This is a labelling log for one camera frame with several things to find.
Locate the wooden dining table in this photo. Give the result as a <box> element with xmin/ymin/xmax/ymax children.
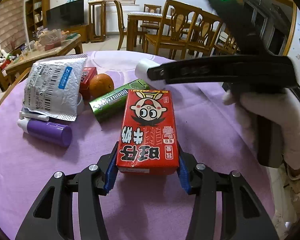
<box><xmin>126</xmin><ymin>11</ymin><xmax>162</xmax><ymax>55</ymax></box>

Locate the black television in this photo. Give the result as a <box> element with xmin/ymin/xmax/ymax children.
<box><xmin>46</xmin><ymin>0</ymin><xmax>85</xmax><ymax>30</ymax></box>

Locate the purple spray bottle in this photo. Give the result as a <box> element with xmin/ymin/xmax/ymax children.
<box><xmin>17</xmin><ymin>117</ymin><xmax>72</xmax><ymax>147</ymax></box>

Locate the wooden dining chair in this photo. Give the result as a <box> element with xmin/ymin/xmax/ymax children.
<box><xmin>143</xmin><ymin>0</ymin><xmax>203</xmax><ymax>61</ymax></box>
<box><xmin>114</xmin><ymin>0</ymin><xmax>127</xmax><ymax>50</ymax></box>

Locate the wooden armchair with toys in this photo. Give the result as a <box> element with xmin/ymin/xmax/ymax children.
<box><xmin>0</xmin><ymin>49</ymin><xmax>18</xmax><ymax>93</ymax></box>

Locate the silver foil mailer pouch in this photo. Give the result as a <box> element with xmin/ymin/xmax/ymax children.
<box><xmin>23</xmin><ymin>54</ymin><xmax>88</xmax><ymax>122</ymax></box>

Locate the green gum pack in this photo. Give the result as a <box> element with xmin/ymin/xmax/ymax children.
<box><xmin>89</xmin><ymin>79</ymin><xmax>150</xmax><ymax>122</ymax></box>

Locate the right white gloved hand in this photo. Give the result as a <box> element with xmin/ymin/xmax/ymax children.
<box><xmin>223</xmin><ymin>90</ymin><xmax>300</xmax><ymax>174</ymax></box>

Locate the wooden coffee table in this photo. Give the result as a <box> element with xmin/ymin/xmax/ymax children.
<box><xmin>5</xmin><ymin>34</ymin><xmax>83</xmax><ymax>83</ymax></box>

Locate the wooden tv cabinet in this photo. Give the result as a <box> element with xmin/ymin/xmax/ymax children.
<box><xmin>64</xmin><ymin>24</ymin><xmax>90</xmax><ymax>43</ymax></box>

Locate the white small bowl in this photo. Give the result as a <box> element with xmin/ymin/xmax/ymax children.
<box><xmin>77</xmin><ymin>93</ymin><xmax>84</xmax><ymax>115</ymax></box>

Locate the far wooden dining chair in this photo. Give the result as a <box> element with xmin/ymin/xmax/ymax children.
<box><xmin>114</xmin><ymin>0</ymin><xmax>127</xmax><ymax>50</ymax></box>

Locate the wooden bookshelf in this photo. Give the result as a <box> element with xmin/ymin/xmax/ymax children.
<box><xmin>25</xmin><ymin>0</ymin><xmax>50</xmax><ymax>41</ymax></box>

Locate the purple round tablecloth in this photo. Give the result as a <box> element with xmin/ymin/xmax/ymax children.
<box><xmin>0</xmin><ymin>50</ymin><xmax>276</xmax><ymax>240</ymax></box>

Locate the wooden plant stand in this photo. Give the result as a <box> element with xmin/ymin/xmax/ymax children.
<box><xmin>88</xmin><ymin>0</ymin><xmax>106</xmax><ymax>43</ymax></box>

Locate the red cartoon milk box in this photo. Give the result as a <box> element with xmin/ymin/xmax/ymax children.
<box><xmin>116</xmin><ymin>89</ymin><xmax>179</xmax><ymax>176</ymax></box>

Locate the near wooden dining chair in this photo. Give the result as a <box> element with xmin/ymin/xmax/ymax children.
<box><xmin>143</xmin><ymin>0</ymin><xmax>203</xmax><ymax>61</ymax></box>

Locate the orange fruit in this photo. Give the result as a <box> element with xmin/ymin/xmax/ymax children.
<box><xmin>89</xmin><ymin>73</ymin><xmax>114</xmax><ymax>98</ymax></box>

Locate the white plastic cup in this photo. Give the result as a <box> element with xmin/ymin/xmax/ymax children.
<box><xmin>135</xmin><ymin>59</ymin><xmax>165</xmax><ymax>86</ymax></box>

